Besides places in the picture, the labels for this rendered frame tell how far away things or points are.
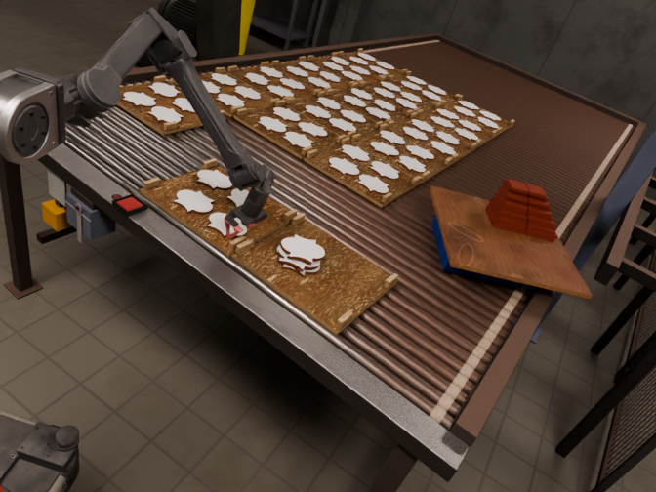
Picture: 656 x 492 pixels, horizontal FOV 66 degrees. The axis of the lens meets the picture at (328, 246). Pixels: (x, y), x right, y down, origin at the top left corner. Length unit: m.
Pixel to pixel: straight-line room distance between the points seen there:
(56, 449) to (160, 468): 0.44
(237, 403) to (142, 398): 0.40
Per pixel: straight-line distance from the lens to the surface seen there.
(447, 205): 1.97
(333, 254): 1.66
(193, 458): 2.19
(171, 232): 1.63
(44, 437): 1.93
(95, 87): 1.10
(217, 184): 1.84
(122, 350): 2.49
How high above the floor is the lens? 1.91
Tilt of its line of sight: 35 degrees down
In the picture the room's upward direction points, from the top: 18 degrees clockwise
